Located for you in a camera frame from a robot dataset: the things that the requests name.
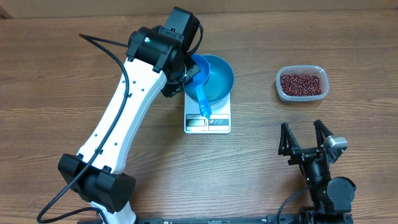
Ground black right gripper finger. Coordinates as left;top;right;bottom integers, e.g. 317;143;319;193
278;123;300;156
313;119;333;146

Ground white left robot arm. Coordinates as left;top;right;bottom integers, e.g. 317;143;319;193
58;7;203;223

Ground blue plastic measuring scoop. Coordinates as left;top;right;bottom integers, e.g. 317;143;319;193
185;54;211;119

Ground clear plastic container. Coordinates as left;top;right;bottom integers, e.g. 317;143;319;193
275;65;329;102

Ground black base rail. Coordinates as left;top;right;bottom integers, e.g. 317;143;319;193
77;213;354;224

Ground red adzuki beans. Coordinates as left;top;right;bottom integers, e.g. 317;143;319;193
280;73;322;96

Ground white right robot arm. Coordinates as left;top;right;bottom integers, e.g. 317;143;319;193
275;119;356;223

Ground white digital kitchen scale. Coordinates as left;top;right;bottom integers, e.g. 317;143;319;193
183;94;231;134

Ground teal metal bowl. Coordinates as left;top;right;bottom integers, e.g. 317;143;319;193
185;55;234;104

